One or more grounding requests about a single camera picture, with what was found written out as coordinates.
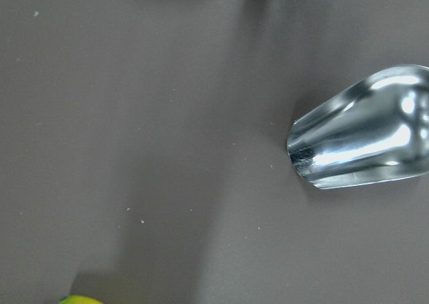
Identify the metal scoop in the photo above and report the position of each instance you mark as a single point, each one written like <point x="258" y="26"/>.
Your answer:
<point x="375" y="131"/>

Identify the yellow lemon lower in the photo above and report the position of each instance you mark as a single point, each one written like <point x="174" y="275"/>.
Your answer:
<point x="78" y="299"/>

